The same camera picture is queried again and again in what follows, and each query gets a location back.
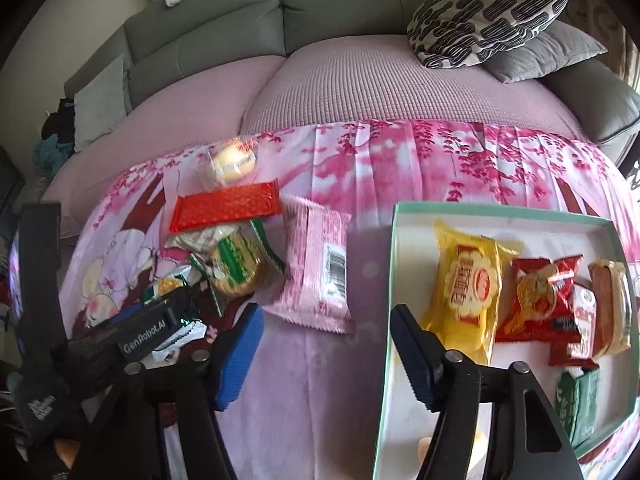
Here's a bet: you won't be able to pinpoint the long red patterned packet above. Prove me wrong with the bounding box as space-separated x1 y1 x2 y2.
168 180 281 234

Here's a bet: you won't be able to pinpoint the black and white patterned pillow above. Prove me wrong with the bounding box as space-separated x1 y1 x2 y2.
406 0 572 69

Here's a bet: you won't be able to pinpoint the grey sofa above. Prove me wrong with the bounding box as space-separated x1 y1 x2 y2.
62 0 640 161

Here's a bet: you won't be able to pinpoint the bright red small packet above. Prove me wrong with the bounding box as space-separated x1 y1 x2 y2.
494 255 585 346

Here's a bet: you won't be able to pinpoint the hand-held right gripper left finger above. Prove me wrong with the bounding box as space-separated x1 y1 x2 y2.
70 302 265 480

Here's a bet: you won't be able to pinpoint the pink snack packet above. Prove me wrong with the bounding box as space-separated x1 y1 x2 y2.
261 195 355 336

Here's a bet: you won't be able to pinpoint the green snack packet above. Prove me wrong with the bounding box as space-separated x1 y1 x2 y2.
556 362 601 450

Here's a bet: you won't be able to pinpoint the pale yellow jelly cup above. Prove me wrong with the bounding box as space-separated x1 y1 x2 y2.
416 432 488 471

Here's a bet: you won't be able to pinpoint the yellow snack packet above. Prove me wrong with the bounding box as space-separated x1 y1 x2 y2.
420 219 524 366

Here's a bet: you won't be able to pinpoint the mauve waffle sofa cover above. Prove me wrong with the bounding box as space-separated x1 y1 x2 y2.
42 35 596 238

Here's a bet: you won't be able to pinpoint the white cushion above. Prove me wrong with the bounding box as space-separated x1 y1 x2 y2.
72 54 132 153

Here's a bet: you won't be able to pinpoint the steamed cake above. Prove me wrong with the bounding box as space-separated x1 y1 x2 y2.
197 139 261 196

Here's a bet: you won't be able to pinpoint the teal cardboard box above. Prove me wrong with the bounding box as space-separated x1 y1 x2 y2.
372 201 632 480

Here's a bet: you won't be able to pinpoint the dark red small packet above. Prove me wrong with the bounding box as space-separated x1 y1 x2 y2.
547 282 598 367

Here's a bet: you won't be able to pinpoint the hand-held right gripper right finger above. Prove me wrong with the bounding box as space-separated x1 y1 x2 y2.
390 304 583 480

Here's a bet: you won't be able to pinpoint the teal cloth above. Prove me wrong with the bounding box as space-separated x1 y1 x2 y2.
32 135 76 176

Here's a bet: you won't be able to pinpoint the black printed cloth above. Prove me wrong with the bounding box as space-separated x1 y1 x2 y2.
10 370 86 461

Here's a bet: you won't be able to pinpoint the pink printed blanket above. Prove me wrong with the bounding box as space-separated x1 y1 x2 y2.
60 117 640 480

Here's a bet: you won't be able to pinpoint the grey pillow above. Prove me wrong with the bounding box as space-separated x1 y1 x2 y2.
482 20 608 84

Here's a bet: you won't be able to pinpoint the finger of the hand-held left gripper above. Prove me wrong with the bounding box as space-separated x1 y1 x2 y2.
150 284 196 322
106 304 153 330

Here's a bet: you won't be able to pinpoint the round cookie green-label packet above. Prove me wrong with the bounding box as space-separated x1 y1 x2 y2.
189 220 287 317

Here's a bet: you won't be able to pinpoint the beige orange-print cake packet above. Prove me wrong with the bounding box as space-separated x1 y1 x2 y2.
587 259 633 360

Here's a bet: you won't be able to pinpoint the dark clothes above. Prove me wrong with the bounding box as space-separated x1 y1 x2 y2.
41 97 77 143

